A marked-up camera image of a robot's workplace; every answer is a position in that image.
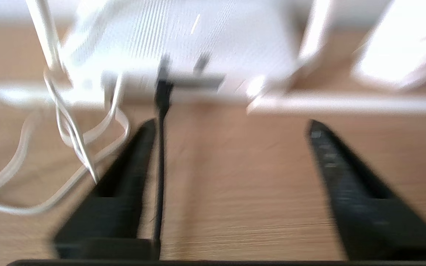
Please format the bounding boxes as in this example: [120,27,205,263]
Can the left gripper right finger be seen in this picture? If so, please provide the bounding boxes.
[306,120,426,260]

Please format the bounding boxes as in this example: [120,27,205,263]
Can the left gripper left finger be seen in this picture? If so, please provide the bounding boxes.
[53,118,160,260]

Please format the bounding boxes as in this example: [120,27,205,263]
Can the black ethernet cable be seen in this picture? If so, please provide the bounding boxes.
[153,55,174,255]

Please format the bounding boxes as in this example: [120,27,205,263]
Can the white router with antennas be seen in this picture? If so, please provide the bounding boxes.
[0,0,426,116]

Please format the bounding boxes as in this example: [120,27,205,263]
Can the small black rubber pad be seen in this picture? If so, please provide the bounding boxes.
[194,54,210,74]
[159,55,172,76]

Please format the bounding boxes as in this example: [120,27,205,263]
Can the white toilet paper roll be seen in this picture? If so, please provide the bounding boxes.
[351,0,426,91]

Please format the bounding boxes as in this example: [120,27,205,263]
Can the thin white adapter cable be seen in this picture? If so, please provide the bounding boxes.
[0,0,132,216]

